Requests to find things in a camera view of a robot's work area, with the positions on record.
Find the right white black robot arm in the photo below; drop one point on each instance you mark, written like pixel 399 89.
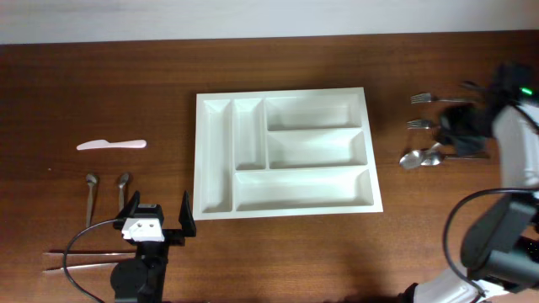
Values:
pixel 496 258

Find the small metal teaspoon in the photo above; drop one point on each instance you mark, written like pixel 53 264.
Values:
pixel 122 184
pixel 92 182

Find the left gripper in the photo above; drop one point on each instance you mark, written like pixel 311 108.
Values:
pixel 189 224

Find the left small metal teaspoon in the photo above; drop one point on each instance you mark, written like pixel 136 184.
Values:
pixel 92 182

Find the right small metal teaspoon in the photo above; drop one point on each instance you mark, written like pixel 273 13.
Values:
pixel 122 184

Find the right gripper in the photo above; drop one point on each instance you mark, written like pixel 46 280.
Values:
pixel 455 145

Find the pink plastic knife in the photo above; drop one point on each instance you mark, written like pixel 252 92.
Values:
pixel 104 144

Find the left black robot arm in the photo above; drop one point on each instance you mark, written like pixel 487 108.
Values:
pixel 141 278

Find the metal tablespoon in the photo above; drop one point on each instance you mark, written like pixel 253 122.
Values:
pixel 414 158
pixel 436 158

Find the white plastic cutlery tray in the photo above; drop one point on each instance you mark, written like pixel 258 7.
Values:
pixel 284 153

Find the metal fork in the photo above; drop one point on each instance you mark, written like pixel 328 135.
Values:
pixel 425 98
pixel 422 124

